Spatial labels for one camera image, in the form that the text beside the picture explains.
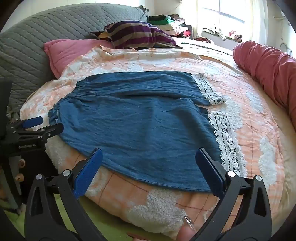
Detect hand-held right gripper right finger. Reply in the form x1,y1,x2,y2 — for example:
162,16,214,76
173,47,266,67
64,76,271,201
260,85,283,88
191,148,272,241

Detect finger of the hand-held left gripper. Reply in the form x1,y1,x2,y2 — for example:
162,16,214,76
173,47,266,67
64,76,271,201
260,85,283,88
8,116,44,134
17,123,65,149

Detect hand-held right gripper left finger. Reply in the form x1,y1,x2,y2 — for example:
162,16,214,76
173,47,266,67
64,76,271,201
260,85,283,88
24,148,103,241

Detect blue pants with lace trim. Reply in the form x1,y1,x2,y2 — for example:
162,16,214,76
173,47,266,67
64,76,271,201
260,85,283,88
47,71,248,193

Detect person's right hand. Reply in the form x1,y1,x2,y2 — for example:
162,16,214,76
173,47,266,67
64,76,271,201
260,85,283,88
177,215,197,241

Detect lime green bedsheet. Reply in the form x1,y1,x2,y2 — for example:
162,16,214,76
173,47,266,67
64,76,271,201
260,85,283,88
9,191,163,241

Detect pink pillow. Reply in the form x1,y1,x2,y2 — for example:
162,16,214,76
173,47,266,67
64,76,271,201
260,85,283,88
44,39,114,78

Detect grey quilted headboard cover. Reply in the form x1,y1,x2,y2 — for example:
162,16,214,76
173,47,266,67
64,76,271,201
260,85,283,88
0,3,149,116

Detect peach printed blanket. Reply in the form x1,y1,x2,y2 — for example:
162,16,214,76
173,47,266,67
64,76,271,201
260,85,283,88
20,44,296,240

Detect rolled pink duvet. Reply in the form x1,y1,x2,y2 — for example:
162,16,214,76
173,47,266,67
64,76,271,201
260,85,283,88
232,40,296,121

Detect purple striped pillow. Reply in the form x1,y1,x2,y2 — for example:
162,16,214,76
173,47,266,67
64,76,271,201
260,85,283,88
89,20,183,50

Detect red cloth on windowsill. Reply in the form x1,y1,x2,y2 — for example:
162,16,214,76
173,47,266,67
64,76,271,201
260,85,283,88
228,30,243,42

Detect white cloth on windowsill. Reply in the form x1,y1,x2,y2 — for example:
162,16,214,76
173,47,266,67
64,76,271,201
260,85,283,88
203,28,228,41

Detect pile of folded clothes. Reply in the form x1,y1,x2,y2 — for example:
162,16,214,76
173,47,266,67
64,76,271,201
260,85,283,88
147,14,193,39

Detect white curtain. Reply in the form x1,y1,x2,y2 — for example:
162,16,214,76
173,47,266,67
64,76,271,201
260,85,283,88
248,0,270,42

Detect window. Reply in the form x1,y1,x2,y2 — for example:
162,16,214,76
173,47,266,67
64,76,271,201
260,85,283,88
201,0,246,24

